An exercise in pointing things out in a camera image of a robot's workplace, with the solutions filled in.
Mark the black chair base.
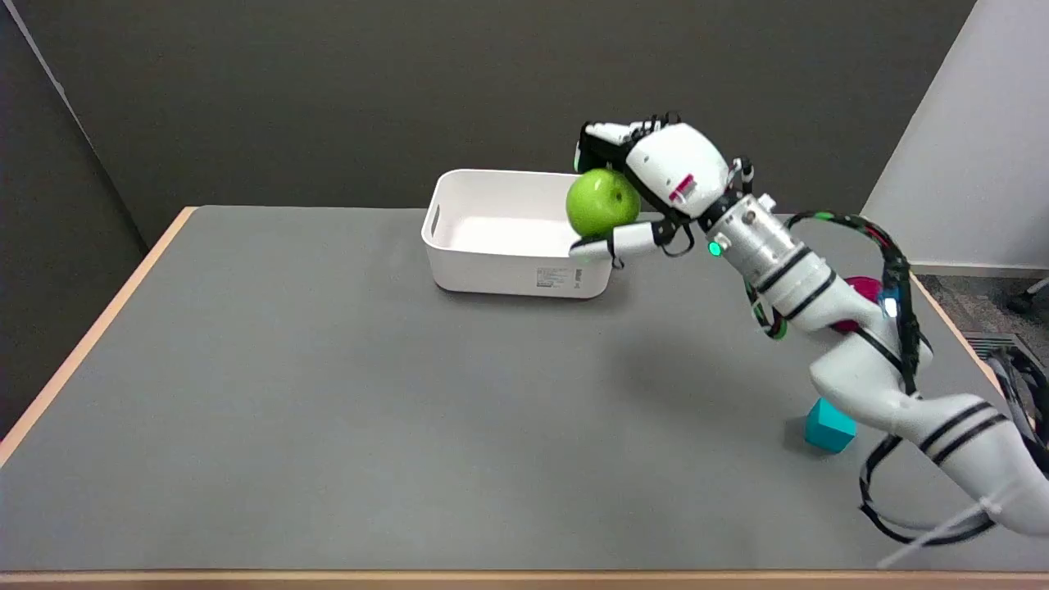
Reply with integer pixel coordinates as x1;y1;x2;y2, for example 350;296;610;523
1007;277;1049;316

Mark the black cable bundle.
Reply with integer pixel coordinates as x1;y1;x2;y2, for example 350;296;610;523
982;346;1049;460

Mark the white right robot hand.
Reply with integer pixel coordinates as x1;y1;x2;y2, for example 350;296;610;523
569;113;755;270

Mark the green apple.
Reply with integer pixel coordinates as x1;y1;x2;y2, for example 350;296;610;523
565;168;643;238

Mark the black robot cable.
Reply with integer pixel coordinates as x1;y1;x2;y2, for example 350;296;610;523
783;210;1017;546

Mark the magenta round object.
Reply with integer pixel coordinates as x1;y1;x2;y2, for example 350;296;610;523
831;276;884;334

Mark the white plastic box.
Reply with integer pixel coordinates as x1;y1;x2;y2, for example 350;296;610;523
421;169;615;299

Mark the teal cube block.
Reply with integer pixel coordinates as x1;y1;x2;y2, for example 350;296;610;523
804;397;857;454

